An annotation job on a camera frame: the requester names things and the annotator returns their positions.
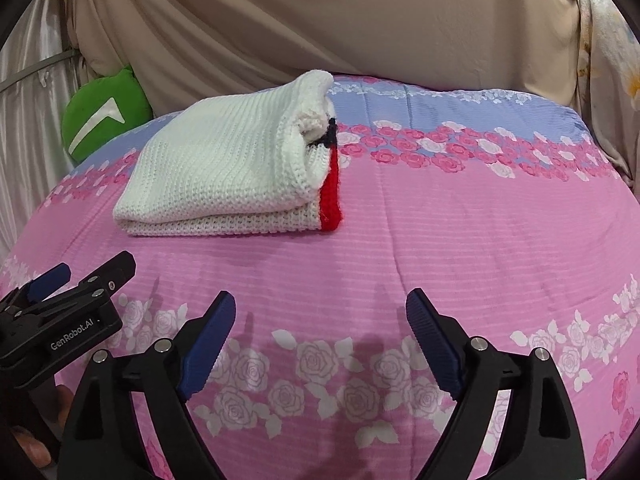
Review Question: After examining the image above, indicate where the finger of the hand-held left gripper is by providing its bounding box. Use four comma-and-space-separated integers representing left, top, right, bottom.
30, 251, 137, 308
0, 262, 72, 311

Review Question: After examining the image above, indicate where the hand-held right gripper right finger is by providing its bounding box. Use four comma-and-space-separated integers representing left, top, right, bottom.
406, 288, 586, 480

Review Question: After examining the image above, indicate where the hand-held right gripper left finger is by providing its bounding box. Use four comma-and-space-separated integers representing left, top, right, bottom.
57, 290, 237, 480

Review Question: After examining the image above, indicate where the person's left hand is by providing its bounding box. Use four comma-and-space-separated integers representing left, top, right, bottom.
11, 384, 76, 467

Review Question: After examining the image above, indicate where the pink floral bed sheet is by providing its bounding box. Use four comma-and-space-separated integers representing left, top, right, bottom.
0, 74, 640, 480

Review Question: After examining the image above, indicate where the silver satin curtain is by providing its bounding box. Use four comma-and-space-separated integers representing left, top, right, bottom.
0, 0, 85, 261

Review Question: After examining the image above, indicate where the green plush pillow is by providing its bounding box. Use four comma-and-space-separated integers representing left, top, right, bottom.
61, 64, 153, 165

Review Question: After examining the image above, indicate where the beige draped cloth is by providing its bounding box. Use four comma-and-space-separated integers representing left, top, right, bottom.
70, 0, 590, 122

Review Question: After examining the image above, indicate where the cream floral cloth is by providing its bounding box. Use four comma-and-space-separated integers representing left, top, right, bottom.
575, 0, 640, 187

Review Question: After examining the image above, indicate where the grey strap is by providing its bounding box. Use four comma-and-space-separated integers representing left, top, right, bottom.
0, 49, 82, 93

